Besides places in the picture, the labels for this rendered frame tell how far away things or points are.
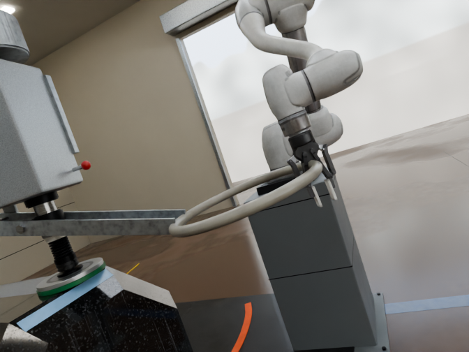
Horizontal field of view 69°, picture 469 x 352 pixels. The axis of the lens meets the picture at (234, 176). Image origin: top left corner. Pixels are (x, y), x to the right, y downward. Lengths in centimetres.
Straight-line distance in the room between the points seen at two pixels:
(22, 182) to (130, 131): 586
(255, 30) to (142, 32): 555
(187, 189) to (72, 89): 316
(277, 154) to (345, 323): 84
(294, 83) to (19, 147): 82
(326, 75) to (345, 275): 94
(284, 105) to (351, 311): 106
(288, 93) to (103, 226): 68
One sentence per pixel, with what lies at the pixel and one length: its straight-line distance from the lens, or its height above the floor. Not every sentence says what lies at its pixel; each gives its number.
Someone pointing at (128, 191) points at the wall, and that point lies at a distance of 728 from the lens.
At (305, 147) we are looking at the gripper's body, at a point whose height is 99.
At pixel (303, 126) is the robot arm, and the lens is 103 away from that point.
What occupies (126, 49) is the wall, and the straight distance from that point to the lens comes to 699.
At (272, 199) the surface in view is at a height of 93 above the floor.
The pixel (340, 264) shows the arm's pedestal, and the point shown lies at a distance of 163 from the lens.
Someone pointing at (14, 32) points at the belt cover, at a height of 162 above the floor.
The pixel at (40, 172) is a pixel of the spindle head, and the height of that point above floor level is 118.
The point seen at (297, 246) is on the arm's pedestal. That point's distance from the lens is 162.
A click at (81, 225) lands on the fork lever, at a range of 116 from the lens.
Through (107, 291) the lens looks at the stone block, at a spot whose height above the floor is 76.
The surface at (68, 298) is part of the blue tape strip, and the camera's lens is 120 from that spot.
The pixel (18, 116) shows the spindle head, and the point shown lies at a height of 136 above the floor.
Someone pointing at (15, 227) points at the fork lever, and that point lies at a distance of 129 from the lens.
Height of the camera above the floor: 108
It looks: 5 degrees down
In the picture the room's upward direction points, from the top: 19 degrees counter-clockwise
